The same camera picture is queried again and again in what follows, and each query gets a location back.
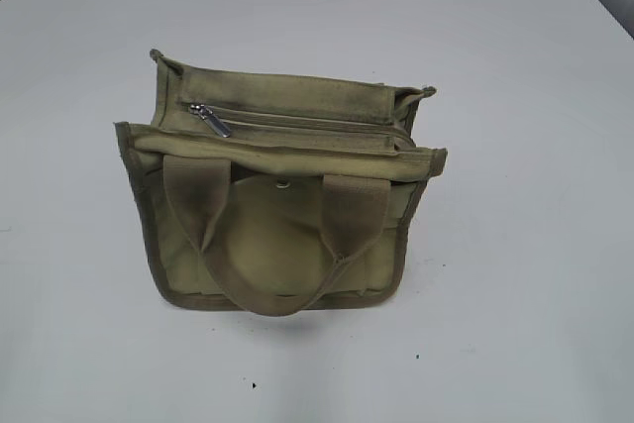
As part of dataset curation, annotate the olive yellow canvas bag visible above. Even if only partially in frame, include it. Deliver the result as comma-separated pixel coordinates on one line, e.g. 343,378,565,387
116,50,448,317

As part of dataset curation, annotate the silver metal zipper pull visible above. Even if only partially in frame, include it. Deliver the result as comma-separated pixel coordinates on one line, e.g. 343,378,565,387
188,104,232,138

